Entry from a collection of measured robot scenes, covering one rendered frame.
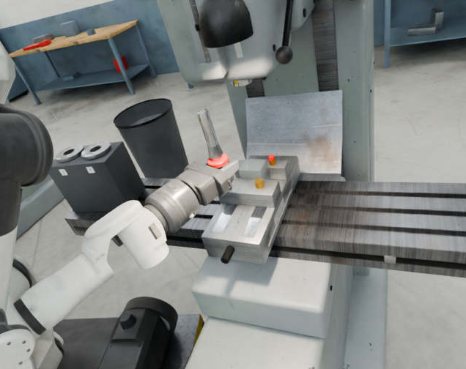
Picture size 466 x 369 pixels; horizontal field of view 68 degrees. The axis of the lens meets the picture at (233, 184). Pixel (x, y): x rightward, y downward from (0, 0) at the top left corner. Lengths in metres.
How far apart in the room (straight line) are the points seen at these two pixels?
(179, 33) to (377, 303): 1.30
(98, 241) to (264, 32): 0.45
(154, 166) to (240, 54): 2.20
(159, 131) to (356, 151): 1.73
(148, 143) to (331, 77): 1.81
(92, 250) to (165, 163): 2.20
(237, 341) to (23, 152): 0.69
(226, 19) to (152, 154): 2.30
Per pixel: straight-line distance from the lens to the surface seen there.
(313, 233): 0.86
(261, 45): 0.65
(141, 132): 2.65
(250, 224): 0.81
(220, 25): 0.49
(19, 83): 8.17
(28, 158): 0.47
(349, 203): 0.94
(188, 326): 1.44
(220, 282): 0.92
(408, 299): 1.90
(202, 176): 0.71
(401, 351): 1.75
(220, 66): 0.65
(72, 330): 1.44
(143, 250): 0.66
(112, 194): 1.13
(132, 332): 1.25
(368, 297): 1.64
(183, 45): 0.71
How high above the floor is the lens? 1.54
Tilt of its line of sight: 34 degrees down
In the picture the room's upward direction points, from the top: 17 degrees counter-clockwise
